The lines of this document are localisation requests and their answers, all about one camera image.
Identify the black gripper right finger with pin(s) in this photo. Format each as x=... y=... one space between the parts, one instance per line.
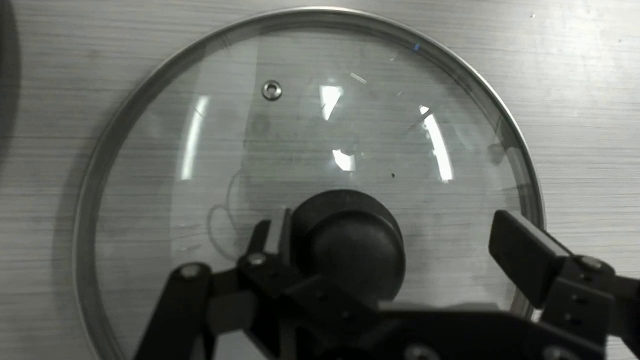
x=533 y=261

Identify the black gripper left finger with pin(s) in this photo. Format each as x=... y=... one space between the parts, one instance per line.
x=267 y=293

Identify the glass lid with black knob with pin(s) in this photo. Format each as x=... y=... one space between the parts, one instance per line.
x=320 y=120

